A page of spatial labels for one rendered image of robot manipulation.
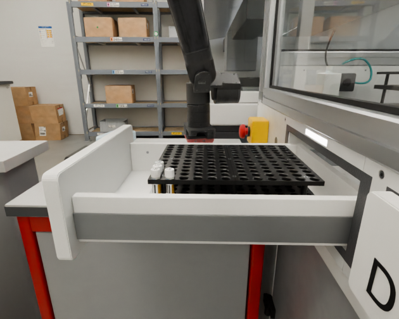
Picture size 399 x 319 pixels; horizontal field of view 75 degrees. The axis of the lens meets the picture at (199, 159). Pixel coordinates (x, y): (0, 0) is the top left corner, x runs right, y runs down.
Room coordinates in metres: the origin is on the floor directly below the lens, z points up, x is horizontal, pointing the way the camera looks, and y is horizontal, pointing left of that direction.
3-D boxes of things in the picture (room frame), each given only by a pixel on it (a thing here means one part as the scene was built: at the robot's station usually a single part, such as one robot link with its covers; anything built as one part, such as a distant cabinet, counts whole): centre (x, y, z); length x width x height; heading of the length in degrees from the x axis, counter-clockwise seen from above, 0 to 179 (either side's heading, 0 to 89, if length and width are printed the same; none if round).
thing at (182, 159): (0.39, -0.05, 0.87); 0.22 x 0.18 x 0.06; 88
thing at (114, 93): (4.33, 1.27, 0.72); 0.41 x 0.32 x 0.28; 92
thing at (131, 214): (0.39, -0.06, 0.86); 0.40 x 0.26 x 0.06; 88
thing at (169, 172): (0.31, 0.04, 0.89); 0.01 x 0.01 x 0.05
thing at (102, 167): (0.40, 0.15, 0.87); 0.29 x 0.02 x 0.11; 178
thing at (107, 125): (4.31, 1.42, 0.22); 0.40 x 0.30 x 0.17; 92
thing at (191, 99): (0.65, 0.00, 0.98); 0.07 x 0.06 x 0.07; 99
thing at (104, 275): (0.81, 0.12, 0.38); 0.62 x 0.58 x 0.76; 178
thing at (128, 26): (4.33, 0.97, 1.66); 0.41 x 0.32 x 0.28; 92
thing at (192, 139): (0.66, 0.00, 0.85); 0.07 x 0.07 x 0.09; 10
